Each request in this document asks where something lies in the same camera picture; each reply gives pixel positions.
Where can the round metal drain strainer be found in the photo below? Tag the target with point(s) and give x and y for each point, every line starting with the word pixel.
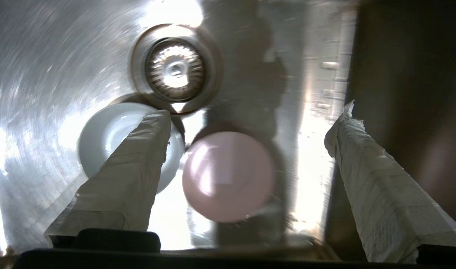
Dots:
pixel 175 69

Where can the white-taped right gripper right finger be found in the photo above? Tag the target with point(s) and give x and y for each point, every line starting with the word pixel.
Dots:
pixel 384 194

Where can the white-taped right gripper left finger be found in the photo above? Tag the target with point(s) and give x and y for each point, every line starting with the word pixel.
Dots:
pixel 127 175

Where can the stainless steel sink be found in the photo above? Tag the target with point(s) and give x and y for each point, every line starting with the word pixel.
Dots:
pixel 56 74

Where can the pale pink bowl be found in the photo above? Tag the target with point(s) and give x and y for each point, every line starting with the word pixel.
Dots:
pixel 229 175

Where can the pale blue bowl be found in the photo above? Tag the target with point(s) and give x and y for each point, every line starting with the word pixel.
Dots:
pixel 104 138

